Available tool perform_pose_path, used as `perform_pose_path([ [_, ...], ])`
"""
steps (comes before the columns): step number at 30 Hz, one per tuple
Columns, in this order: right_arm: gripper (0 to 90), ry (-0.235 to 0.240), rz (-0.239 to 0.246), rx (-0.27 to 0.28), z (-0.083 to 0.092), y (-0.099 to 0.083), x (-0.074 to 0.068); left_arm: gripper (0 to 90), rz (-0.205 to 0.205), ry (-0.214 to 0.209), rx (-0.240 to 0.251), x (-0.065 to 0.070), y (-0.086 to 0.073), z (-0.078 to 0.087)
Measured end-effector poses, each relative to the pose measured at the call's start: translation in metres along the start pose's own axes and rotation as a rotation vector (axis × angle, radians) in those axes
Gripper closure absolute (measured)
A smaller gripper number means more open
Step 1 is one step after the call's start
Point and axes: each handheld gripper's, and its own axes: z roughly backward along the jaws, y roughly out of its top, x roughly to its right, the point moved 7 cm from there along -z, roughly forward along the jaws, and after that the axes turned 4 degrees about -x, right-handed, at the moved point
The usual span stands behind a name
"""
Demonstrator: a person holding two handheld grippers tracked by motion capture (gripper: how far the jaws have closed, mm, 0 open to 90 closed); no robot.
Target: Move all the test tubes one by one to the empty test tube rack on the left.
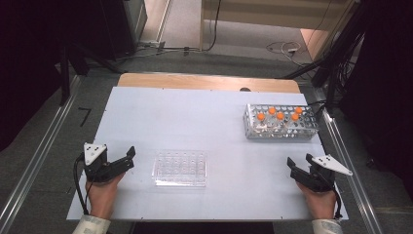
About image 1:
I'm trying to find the clear acrylic tube rack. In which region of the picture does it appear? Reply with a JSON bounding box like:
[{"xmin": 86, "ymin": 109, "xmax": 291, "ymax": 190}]
[{"xmin": 151, "ymin": 149, "xmax": 208, "ymax": 188}]

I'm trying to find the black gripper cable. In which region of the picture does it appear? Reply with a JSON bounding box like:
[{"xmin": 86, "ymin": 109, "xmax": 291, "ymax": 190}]
[
  {"xmin": 73, "ymin": 152, "xmax": 95, "ymax": 216},
  {"xmin": 332, "ymin": 187, "xmax": 343, "ymax": 219}
]

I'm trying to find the metal floor rail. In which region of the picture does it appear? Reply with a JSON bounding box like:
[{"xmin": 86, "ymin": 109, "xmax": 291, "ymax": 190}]
[
  {"xmin": 312, "ymin": 87, "xmax": 385, "ymax": 234},
  {"xmin": 0, "ymin": 75, "xmax": 82, "ymax": 230}
]

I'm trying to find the grey power strip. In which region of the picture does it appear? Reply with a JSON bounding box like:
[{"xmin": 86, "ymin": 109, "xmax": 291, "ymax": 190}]
[{"xmin": 138, "ymin": 40, "xmax": 167, "ymax": 52}]

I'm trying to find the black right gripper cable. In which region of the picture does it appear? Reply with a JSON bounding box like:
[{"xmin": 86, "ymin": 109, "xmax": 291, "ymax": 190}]
[{"xmin": 332, "ymin": 187, "xmax": 343, "ymax": 219}]

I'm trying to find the person's left hand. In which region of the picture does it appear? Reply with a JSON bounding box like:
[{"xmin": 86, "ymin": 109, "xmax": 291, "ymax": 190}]
[{"xmin": 85, "ymin": 173, "xmax": 127, "ymax": 220}]

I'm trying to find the grey cabinet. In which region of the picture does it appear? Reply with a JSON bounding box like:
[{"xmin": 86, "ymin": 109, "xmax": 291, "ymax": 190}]
[{"xmin": 100, "ymin": 0, "xmax": 149, "ymax": 61}]

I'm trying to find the light wooden desk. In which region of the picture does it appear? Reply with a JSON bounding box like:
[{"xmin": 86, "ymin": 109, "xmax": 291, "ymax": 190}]
[{"xmin": 199, "ymin": 0, "xmax": 359, "ymax": 62}]

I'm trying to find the wooden table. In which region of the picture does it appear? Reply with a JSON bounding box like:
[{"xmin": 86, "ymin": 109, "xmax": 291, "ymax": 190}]
[{"xmin": 117, "ymin": 72, "xmax": 301, "ymax": 95}]

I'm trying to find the person's right hand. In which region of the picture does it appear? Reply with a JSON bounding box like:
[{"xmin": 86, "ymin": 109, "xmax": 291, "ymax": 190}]
[{"xmin": 295, "ymin": 181, "xmax": 338, "ymax": 220}]

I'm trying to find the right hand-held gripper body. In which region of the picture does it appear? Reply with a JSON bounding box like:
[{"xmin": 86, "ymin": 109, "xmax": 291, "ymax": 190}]
[{"xmin": 297, "ymin": 154, "xmax": 355, "ymax": 194}]

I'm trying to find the dark curtain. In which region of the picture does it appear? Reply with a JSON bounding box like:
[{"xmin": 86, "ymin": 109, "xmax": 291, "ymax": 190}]
[
  {"xmin": 339, "ymin": 0, "xmax": 413, "ymax": 198},
  {"xmin": 0, "ymin": 0, "xmax": 110, "ymax": 152}
]

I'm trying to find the black metal stand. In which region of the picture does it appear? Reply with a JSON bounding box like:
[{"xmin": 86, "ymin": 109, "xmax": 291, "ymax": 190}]
[
  {"xmin": 282, "ymin": 0, "xmax": 369, "ymax": 110},
  {"xmin": 57, "ymin": 40, "xmax": 126, "ymax": 107}
]

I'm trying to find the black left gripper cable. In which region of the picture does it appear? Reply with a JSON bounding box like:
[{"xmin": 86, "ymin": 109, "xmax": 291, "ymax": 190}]
[{"xmin": 73, "ymin": 152, "xmax": 95, "ymax": 216}]

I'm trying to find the black cable beside rack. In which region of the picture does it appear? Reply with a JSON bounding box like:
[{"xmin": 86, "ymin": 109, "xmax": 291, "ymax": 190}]
[{"xmin": 306, "ymin": 98, "xmax": 327, "ymax": 120}]

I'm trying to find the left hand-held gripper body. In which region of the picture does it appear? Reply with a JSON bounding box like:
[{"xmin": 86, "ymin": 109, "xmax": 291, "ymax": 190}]
[{"xmin": 83, "ymin": 141, "xmax": 115, "ymax": 183}]

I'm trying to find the white coiled cable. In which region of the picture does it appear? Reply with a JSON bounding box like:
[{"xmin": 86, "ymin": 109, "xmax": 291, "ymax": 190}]
[{"xmin": 266, "ymin": 40, "xmax": 305, "ymax": 62}]

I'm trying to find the black hanging cable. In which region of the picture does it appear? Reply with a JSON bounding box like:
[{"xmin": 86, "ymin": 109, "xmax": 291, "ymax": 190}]
[{"xmin": 203, "ymin": 0, "xmax": 223, "ymax": 53}]

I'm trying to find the white perforated metal tube rack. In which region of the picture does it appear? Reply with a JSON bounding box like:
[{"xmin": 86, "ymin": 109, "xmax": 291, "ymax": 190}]
[{"xmin": 243, "ymin": 102, "xmax": 319, "ymax": 140}]

